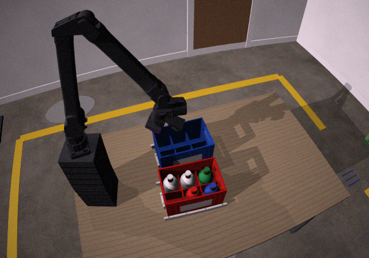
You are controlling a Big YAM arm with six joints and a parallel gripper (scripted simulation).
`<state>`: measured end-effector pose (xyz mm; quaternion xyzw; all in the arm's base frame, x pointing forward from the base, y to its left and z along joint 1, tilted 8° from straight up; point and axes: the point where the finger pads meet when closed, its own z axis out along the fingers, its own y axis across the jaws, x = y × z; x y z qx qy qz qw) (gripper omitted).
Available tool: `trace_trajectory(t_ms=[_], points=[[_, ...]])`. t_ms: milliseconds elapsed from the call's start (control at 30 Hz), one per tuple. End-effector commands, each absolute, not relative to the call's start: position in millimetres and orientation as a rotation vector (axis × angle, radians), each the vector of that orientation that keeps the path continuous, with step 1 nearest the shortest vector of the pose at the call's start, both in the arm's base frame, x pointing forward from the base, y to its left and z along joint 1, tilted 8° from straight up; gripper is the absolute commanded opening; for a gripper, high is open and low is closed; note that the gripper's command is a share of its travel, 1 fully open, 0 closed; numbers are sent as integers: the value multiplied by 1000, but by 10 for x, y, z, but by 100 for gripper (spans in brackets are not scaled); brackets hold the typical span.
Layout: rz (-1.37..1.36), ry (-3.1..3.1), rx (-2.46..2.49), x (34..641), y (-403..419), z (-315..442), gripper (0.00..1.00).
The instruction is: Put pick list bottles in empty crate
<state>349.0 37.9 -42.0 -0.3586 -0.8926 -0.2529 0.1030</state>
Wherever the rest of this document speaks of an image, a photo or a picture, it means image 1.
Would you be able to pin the blue bottle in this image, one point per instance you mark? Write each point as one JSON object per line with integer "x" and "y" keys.
{"x": 211, "y": 188}

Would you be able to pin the dark red crate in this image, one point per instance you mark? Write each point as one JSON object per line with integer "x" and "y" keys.
{"x": 176, "y": 202}

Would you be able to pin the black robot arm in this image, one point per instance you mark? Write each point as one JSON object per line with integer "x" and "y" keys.
{"x": 85, "y": 23}

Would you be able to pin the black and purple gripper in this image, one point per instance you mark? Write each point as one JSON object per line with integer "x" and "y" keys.
{"x": 151, "y": 124}

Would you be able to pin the blue plastic crate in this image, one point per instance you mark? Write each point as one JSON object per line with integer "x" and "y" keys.
{"x": 188, "y": 145}

